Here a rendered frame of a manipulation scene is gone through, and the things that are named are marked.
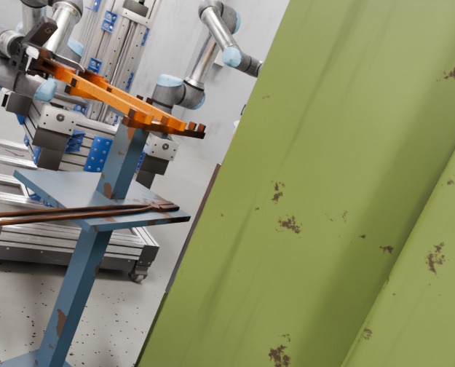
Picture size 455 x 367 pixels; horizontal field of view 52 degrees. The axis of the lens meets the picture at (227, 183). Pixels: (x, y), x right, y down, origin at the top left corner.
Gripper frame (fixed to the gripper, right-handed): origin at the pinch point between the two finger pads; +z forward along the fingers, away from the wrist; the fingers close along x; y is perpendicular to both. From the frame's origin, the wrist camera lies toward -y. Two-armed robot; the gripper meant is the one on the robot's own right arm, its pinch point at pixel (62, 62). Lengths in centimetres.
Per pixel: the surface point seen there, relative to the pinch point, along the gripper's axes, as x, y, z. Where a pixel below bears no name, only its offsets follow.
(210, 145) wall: -459, 87, -244
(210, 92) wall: -480, 21, -293
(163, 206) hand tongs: -23.1, 27.5, 30.2
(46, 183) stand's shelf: 4.3, 28.7, 13.5
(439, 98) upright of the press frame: -3, -23, 89
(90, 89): 1.4, 2.5, 14.5
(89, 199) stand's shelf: -1.9, 28.7, 23.1
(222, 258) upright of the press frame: -5, 23, 63
